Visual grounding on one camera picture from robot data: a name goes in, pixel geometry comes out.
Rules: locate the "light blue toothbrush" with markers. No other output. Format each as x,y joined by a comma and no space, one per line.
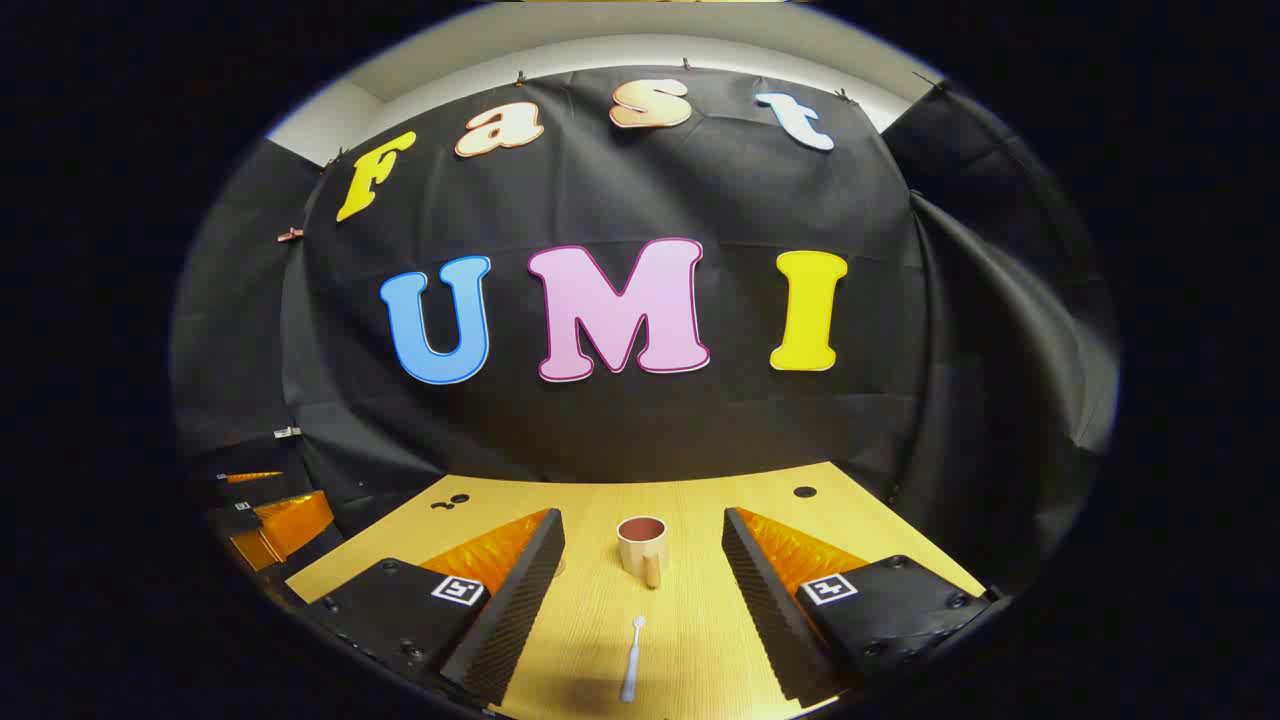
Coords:
631,665

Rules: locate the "wooden desktop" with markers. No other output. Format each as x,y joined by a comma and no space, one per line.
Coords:
690,620

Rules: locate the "beige cup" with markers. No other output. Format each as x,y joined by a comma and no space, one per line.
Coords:
635,555

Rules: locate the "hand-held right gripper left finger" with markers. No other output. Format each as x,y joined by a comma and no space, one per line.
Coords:
515,610

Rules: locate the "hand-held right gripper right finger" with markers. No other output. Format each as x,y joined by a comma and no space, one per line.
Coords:
765,610

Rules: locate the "black backdrop cloth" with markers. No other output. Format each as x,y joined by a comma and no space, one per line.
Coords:
700,180

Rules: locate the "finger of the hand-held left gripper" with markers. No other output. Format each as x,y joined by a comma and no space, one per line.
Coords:
235,520
225,488

